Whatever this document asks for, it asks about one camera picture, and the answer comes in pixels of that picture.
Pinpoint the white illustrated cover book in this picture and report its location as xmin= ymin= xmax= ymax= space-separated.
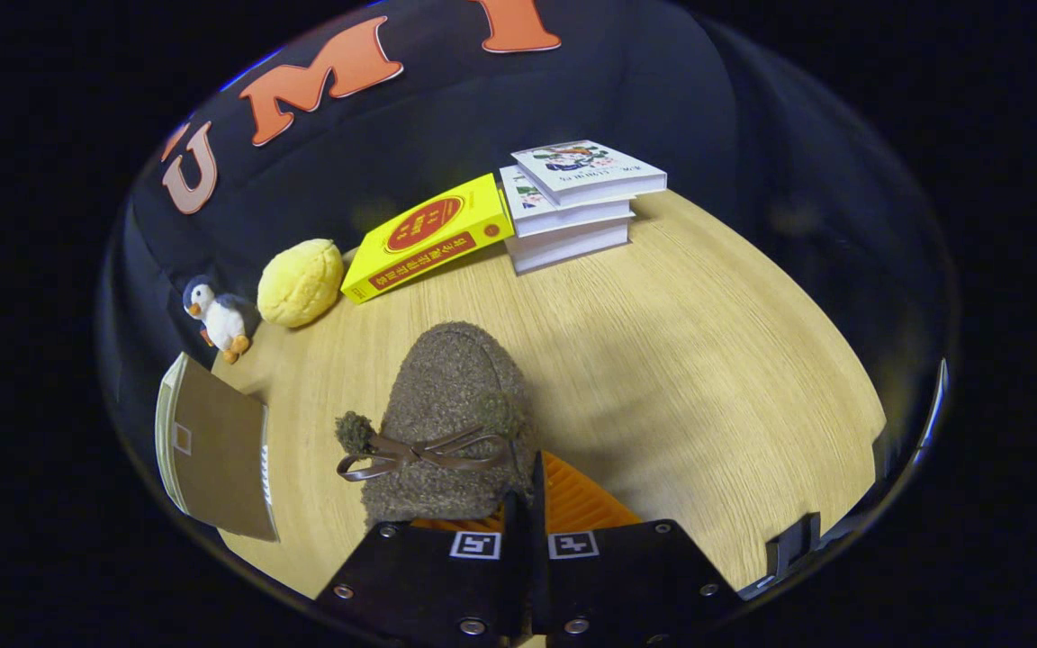
xmin=511 ymin=139 xmax=668 ymax=208

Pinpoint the beige fabric storage box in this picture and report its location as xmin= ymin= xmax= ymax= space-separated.
xmin=155 ymin=353 xmax=281 ymax=544

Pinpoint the yellow bun plush toy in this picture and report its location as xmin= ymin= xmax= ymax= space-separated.
xmin=257 ymin=238 xmax=345 ymax=329

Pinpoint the penguin plush toy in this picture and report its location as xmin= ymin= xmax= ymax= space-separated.
xmin=182 ymin=274 xmax=261 ymax=365

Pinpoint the brown fuzzy bow shoe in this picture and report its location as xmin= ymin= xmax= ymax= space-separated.
xmin=335 ymin=321 xmax=537 ymax=528

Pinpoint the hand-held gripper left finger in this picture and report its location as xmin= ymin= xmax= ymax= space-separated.
xmin=314 ymin=490 xmax=528 ymax=648

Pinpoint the yellow book with red circle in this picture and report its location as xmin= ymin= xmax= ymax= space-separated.
xmin=341 ymin=173 xmax=516 ymax=304

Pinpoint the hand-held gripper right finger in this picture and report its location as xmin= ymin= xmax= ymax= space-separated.
xmin=530 ymin=450 xmax=744 ymax=648

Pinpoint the small black bracket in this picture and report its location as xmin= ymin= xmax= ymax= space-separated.
xmin=765 ymin=513 xmax=822 ymax=578

